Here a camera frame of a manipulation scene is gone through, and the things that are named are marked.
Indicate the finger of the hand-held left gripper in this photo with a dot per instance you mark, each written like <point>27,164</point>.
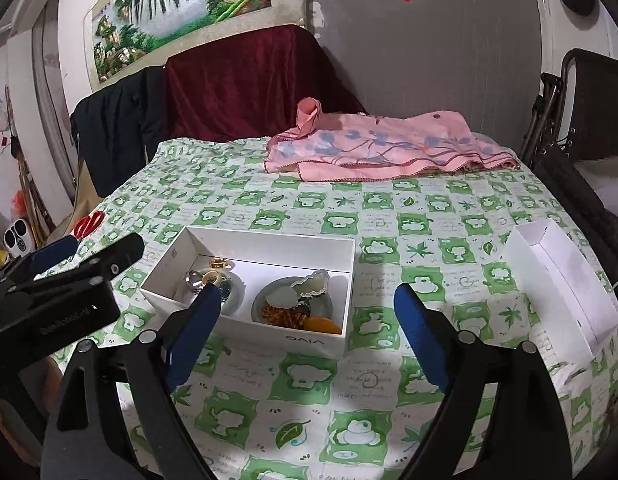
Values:
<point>54,255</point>
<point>119,255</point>

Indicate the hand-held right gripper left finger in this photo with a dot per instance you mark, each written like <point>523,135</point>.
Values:
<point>194,330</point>

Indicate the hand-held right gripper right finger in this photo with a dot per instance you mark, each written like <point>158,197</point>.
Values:
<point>421,335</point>

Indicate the white cardboard box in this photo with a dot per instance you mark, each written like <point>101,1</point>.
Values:
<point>269,247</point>

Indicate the pale jade pendant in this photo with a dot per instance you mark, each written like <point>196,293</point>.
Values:
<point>280,298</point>

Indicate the orange amber piece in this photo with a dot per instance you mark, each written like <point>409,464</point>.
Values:
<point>321,325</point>

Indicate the white jade pendant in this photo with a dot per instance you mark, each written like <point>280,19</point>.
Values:
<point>314,282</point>

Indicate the dark jacket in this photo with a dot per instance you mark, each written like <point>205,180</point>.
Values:
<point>119,130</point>

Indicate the green checked tablecloth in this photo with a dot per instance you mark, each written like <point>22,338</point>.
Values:
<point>314,210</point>

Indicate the white box lid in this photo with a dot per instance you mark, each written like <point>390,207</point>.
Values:
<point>579,280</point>

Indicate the pink floral cloth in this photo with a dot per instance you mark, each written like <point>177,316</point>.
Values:
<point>364,150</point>

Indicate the maroon velvet cloth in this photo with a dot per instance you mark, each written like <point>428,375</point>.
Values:
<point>249,80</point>

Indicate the black folding chair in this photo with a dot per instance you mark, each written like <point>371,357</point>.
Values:
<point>589,90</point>

